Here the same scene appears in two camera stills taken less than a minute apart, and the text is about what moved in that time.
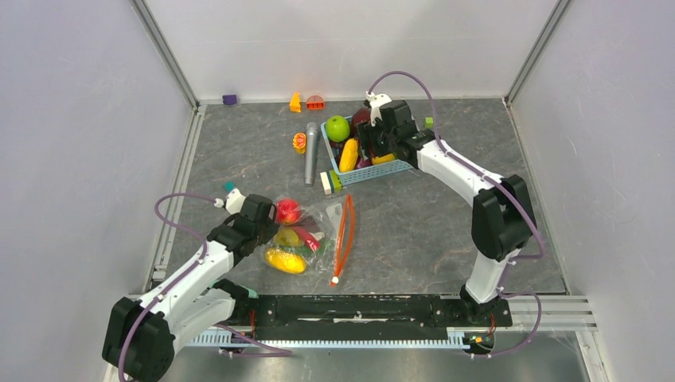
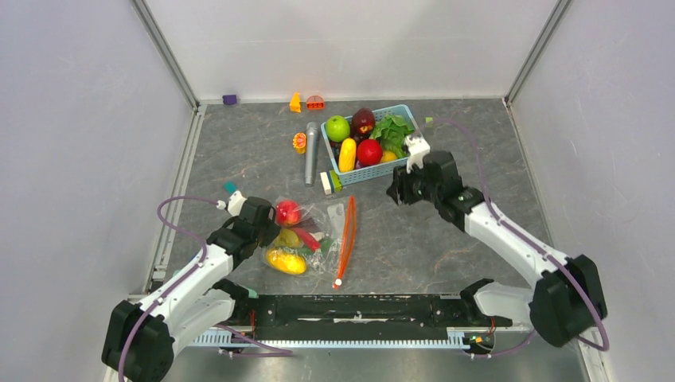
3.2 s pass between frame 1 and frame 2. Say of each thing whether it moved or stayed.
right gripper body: moved
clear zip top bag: stayed
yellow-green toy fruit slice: stayed
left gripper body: stayed
